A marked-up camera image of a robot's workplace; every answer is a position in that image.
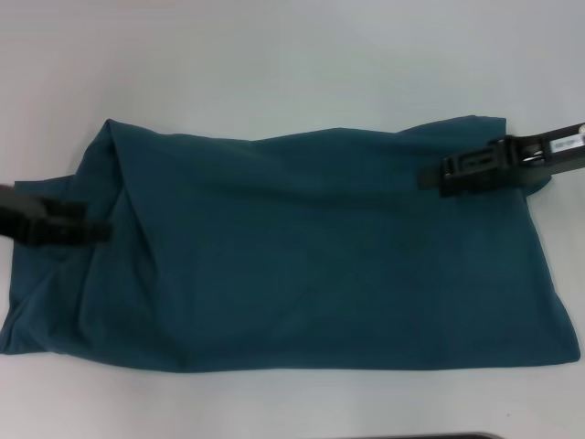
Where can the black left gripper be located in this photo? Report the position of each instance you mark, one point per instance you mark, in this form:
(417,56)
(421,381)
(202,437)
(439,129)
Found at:
(20,215)

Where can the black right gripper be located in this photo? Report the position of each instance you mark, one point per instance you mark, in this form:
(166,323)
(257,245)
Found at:
(548,155)

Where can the teal T-shirt with white print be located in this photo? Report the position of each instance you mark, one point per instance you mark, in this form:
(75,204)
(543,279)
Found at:
(297,274)

